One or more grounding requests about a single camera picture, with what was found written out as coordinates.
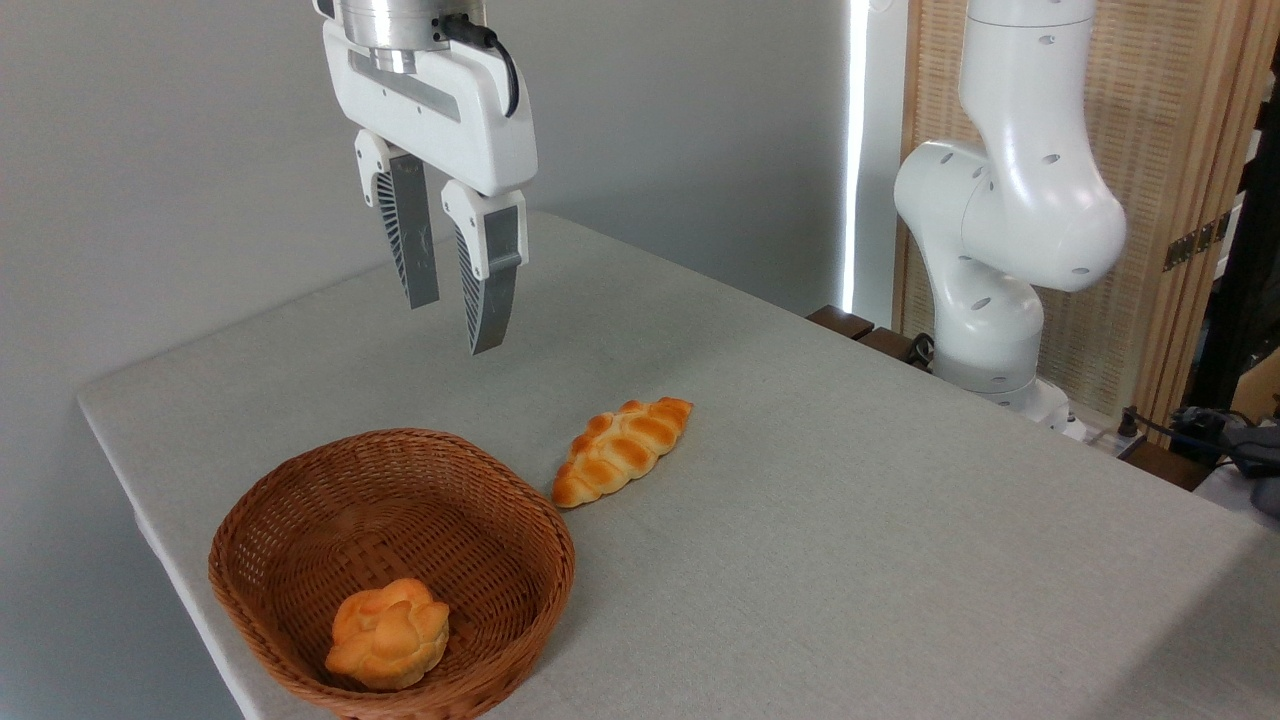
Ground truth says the grey tablecloth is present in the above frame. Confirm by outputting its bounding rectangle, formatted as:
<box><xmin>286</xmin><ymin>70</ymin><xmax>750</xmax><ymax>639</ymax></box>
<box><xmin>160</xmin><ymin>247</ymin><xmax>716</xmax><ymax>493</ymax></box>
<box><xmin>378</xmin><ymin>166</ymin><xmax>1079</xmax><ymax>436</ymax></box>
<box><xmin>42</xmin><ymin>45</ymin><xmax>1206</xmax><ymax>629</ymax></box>
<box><xmin>77</xmin><ymin>210</ymin><xmax>1280</xmax><ymax>720</ymax></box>

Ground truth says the dark wooden block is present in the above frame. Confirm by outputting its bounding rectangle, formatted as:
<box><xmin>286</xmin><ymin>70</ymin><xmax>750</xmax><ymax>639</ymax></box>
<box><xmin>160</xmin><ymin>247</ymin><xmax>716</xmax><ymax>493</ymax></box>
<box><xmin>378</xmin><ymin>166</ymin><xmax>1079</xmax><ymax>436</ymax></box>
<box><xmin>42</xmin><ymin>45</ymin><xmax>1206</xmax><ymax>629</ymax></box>
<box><xmin>806</xmin><ymin>305</ymin><xmax>876</xmax><ymax>342</ymax></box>
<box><xmin>857</xmin><ymin>327</ymin><xmax>933</xmax><ymax>369</ymax></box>

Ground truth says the long braided bread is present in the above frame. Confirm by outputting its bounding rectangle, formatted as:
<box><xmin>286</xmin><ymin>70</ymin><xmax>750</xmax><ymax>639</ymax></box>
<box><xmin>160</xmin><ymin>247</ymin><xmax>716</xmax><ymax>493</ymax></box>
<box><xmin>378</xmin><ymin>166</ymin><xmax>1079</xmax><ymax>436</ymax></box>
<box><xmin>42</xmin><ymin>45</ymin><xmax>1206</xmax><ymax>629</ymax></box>
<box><xmin>552</xmin><ymin>397</ymin><xmax>694</xmax><ymax>509</ymax></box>

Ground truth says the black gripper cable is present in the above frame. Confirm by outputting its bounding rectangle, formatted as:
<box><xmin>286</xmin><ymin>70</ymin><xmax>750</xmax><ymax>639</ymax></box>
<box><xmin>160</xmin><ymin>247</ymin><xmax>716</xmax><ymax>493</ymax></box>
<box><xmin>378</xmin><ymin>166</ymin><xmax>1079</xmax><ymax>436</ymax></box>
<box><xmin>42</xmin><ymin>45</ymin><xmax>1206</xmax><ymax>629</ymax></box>
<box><xmin>440</xmin><ymin>14</ymin><xmax>522</xmax><ymax>119</ymax></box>

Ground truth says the brown wicker basket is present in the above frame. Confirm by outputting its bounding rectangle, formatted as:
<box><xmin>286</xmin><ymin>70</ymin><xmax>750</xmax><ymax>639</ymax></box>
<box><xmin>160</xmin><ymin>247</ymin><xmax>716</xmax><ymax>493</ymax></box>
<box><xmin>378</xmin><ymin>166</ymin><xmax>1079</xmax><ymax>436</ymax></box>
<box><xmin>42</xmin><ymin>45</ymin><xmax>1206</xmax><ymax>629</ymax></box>
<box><xmin>208</xmin><ymin>428</ymin><xmax>577</xmax><ymax>720</ymax></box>

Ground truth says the black metal stand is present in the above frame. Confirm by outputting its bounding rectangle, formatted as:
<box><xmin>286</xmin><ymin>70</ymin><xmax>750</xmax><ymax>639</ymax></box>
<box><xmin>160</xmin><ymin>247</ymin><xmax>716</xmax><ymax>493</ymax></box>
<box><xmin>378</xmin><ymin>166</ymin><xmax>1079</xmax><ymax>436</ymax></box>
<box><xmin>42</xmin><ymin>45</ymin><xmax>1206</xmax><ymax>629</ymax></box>
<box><xmin>1190</xmin><ymin>100</ymin><xmax>1280</xmax><ymax>412</ymax></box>

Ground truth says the brass screen hinge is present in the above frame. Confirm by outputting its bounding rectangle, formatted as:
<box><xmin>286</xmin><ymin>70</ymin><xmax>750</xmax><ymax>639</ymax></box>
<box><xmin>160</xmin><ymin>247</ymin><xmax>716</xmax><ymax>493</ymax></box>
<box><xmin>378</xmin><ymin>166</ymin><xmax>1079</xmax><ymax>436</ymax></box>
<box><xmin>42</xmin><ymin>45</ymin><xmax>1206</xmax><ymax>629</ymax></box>
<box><xmin>1162</xmin><ymin>212</ymin><xmax>1232</xmax><ymax>273</ymax></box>

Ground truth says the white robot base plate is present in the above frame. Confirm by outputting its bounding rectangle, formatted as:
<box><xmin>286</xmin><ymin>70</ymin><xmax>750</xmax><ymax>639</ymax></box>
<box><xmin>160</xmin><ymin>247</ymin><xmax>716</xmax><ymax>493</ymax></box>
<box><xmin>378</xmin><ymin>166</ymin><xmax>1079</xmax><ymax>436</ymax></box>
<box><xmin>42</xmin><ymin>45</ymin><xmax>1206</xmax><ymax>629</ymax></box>
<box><xmin>985</xmin><ymin>378</ymin><xmax>1147</xmax><ymax>461</ymax></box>

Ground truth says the black plug with cable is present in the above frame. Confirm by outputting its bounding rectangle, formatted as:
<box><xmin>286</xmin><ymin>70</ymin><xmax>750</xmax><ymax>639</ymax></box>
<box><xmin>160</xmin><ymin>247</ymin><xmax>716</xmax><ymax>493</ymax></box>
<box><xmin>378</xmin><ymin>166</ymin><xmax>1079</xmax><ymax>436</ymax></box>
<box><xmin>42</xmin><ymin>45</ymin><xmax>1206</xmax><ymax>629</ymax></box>
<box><xmin>1116</xmin><ymin>405</ymin><xmax>1233</xmax><ymax>453</ymax></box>

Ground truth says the dark grey device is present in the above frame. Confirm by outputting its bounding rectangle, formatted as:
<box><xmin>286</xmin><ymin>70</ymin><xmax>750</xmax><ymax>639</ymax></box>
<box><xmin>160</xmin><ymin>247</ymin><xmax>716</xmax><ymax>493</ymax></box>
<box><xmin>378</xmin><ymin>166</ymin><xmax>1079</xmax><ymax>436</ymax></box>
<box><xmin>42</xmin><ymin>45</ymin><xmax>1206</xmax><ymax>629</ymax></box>
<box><xmin>1170</xmin><ymin>405</ymin><xmax>1280</xmax><ymax>518</ymax></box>

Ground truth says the white vertical light strip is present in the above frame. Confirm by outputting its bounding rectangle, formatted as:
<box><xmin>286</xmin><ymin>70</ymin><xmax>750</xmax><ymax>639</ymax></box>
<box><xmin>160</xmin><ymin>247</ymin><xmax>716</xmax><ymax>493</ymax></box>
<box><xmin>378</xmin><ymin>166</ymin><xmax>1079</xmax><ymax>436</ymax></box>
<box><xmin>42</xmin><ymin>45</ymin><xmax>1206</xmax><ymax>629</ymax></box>
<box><xmin>840</xmin><ymin>0</ymin><xmax>870</xmax><ymax>314</ymax></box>

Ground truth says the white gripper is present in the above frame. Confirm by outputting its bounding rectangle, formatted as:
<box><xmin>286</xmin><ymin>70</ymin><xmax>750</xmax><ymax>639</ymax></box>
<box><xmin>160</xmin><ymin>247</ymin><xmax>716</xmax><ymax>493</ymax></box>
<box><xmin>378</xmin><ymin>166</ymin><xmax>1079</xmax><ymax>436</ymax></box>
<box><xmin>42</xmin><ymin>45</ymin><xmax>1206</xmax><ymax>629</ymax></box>
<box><xmin>322</xmin><ymin>22</ymin><xmax>539</xmax><ymax>356</ymax></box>

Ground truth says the round knotted bread roll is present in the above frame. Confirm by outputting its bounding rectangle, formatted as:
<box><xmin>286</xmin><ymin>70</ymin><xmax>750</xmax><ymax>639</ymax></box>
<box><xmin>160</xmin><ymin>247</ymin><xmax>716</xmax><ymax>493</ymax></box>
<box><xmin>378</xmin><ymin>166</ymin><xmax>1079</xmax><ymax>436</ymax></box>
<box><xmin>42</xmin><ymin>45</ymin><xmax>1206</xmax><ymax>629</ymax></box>
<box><xmin>324</xmin><ymin>577</ymin><xmax>451</xmax><ymax>692</ymax></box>

